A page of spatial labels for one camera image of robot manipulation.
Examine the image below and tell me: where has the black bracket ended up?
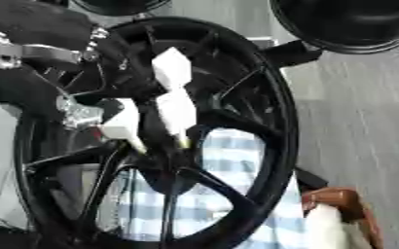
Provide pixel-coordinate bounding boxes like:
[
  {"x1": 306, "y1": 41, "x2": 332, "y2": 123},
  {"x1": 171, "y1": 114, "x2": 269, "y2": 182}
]
[{"x1": 261, "y1": 39, "x2": 326, "y2": 69}]

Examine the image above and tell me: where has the white cloth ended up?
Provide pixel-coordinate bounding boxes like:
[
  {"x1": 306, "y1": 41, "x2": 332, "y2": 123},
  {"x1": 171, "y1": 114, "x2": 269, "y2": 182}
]
[{"x1": 303, "y1": 203, "x2": 376, "y2": 249}]

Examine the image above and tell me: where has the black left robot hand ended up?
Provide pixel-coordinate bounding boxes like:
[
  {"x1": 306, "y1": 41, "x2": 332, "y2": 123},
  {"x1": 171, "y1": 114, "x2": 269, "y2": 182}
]
[{"x1": 53, "y1": 24, "x2": 165, "y2": 130}]

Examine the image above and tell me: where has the large black round object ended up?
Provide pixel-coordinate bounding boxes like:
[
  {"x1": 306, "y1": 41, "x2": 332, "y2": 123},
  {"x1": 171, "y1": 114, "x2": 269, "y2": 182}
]
[{"x1": 268, "y1": 0, "x2": 399, "y2": 55}]

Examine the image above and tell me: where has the white pin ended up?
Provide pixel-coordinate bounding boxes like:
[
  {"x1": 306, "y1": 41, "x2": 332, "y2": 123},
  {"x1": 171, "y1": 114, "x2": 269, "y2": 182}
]
[
  {"x1": 153, "y1": 88, "x2": 200, "y2": 150},
  {"x1": 97, "y1": 97, "x2": 151, "y2": 156},
  {"x1": 150, "y1": 46, "x2": 195, "y2": 92}
]

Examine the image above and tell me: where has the black spoked wheel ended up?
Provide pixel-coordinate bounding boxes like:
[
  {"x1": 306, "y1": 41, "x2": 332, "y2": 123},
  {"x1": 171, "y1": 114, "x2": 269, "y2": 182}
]
[{"x1": 12, "y1": 16, "x2": 302, "y2": 249}]

